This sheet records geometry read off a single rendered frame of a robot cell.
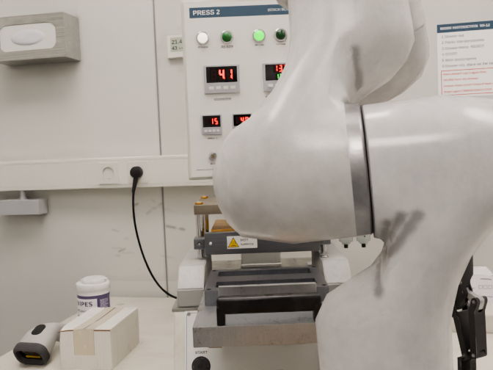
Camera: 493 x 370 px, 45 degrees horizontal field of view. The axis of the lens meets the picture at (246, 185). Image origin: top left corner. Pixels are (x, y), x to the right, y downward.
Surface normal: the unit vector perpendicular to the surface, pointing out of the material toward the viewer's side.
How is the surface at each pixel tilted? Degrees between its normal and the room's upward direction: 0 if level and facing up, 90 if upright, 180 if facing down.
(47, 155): 90
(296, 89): 57
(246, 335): 90
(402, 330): 91
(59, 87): 90
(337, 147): 70
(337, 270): 41
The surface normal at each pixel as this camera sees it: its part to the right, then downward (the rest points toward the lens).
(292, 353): -0.02, -0.37
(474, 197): 0.02, 0.22
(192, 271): -0.04, -0.72
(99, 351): -0.14, 0.07
